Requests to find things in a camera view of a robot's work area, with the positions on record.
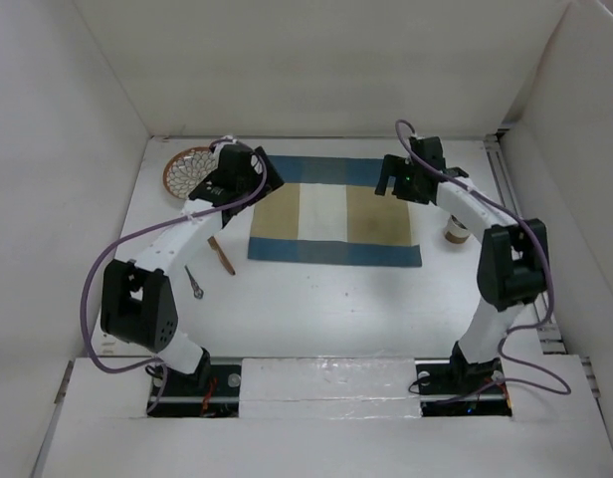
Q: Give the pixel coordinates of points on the iridescent rainbow fork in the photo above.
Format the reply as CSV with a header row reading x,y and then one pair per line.
x,y
198,292

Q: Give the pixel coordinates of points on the white and brown cup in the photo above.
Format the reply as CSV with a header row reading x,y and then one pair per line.
x,y
455,232

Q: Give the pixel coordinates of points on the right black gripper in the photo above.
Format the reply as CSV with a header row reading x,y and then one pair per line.
x,y
396,166

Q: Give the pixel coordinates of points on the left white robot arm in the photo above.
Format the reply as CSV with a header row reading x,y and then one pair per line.
x,y
138,305

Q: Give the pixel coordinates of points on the floral plate with orange rim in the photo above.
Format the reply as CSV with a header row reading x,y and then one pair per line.
x,y
186,170

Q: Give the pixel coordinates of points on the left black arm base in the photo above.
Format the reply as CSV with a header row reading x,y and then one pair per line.
x,y
219,397

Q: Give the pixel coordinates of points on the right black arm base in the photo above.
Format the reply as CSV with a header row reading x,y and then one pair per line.
x,y
443,393

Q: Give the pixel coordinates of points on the white front board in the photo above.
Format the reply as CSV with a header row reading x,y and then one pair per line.
x,y
102,433

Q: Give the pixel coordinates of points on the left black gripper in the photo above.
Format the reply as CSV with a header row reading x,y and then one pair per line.
x,y
272,183

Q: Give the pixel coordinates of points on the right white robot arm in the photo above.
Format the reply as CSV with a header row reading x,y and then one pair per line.
x,y
513,268

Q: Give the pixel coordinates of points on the blue and tan placemat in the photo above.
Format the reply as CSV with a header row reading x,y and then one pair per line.
x,y
327,213

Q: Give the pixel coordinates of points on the aluminium side rail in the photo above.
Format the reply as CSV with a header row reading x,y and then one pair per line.
x,y
550,338

